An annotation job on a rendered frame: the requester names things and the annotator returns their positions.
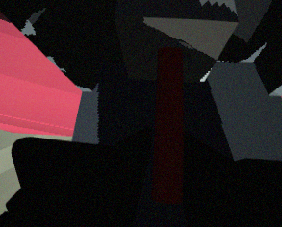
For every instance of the dark red cylinder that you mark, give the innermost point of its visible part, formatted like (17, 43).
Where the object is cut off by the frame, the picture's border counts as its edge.
(167, 182)

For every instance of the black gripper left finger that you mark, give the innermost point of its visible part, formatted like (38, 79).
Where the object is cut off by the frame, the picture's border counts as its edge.
(116, 173)

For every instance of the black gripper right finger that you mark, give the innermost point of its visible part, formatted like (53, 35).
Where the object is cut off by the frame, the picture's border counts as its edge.
(217, 190)

